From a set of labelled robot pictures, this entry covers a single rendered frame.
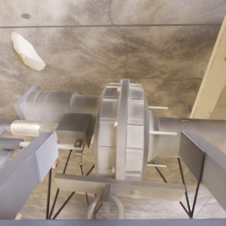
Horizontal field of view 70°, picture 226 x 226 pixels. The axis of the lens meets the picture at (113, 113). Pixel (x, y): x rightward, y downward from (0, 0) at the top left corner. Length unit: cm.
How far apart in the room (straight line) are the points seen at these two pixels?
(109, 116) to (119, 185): 14
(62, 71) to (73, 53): 20
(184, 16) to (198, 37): 17
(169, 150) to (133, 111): 15
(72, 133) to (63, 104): 11
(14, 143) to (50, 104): 14
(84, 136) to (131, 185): 18
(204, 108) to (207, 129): 96
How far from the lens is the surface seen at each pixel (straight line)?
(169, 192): 36
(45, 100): 53
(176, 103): 155
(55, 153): 17
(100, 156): 33
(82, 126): 44
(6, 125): 56
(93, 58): 135
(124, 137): 30
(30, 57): 151
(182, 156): 17
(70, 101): 50
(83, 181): 35
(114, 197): 35
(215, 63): 123
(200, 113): 142
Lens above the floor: 123
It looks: 50 degrees down
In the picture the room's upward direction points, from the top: 170 degrees counter-clockwise
